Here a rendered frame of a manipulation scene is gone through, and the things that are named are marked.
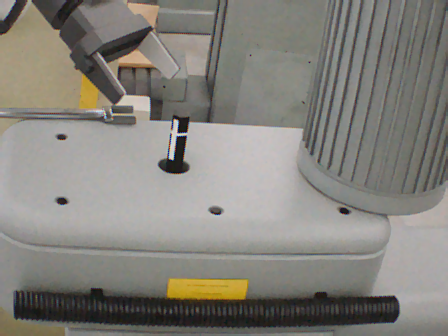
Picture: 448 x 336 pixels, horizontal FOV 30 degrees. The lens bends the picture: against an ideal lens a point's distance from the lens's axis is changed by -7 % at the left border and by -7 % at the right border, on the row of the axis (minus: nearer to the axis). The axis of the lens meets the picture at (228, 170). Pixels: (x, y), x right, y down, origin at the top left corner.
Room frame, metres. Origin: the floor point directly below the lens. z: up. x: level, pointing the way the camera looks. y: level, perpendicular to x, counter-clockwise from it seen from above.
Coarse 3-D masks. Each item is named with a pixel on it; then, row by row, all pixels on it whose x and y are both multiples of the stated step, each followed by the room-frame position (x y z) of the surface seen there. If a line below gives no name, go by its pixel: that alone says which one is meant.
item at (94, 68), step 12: (84, 60) 0.88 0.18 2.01; (96, 60) 0.88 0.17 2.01; (84, 72) 0.88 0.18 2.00; (96, 72) 0.88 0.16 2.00; (108, 72) 0.88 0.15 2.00; (96, 84) 0.88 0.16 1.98; (108, 84) 0.87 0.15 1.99; (120, 84) 0.87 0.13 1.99; (108, 96) 0.87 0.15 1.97; (120, 96) 0.86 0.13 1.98
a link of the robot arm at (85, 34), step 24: (48, 0) 0.94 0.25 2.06; (72, 0) 0.94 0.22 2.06; (96, 0) 0.95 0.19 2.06; (120, 0) 0.99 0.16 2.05; (72, 24) 0.92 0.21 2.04; (96, 24) 0.92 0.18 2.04; (120, 24) 0.94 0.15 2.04; (144, 24) 0.97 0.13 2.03; (72, 48) 0.92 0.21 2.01; (96, 48) 0.89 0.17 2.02; (120, 48) 0.96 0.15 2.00
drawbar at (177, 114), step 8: (176, 112) 0.89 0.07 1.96; (184, 112) 0.89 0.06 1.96; (184, 120) 0.88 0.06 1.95; (184, 128) 0.88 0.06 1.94; (184, 136) 0.88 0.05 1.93; (176, 144) 0.88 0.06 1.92; (184, 144) 0.88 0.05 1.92; (168, 152) 0.88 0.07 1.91; (176, 152) 0.88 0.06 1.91; (184, 152) 0.89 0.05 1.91; (168, 160) 0.88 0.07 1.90; (176, 160) 0.88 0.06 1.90; (168, 168) 0.88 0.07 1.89; (176, 168) 0.88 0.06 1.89
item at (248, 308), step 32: (96, 288) 0.74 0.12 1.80; (32, 320) 0.69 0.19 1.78; (64, 320) 0.70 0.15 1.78; (96, 320) 0.71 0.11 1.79; (128, 320) 0.71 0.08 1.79; (160, 320) 0.72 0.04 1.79; (192, 320) 0.73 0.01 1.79; (224, 320) 0.74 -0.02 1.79; (256, 320) 0.75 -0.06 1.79; (288, 320) 0.76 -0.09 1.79; (320, 320) 0.77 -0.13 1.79; (352, 320) 0.78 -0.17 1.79; (384, 320) 0.79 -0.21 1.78
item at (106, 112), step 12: (0, 108) 0.95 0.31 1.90; (12, 108) 0.95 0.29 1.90; (24, 108) 0.96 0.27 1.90; (36, 108) 0.96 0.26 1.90; (48, 108) 0.97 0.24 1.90; (72, 108) 0.98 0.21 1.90; (108, 108) 1.00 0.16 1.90; (120, 108) 1.00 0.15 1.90; (132, 108) 1.01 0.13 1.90; (108, 120) 0.97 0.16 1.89; (120, 120) 0.97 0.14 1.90; (132, 120) 0.98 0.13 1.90
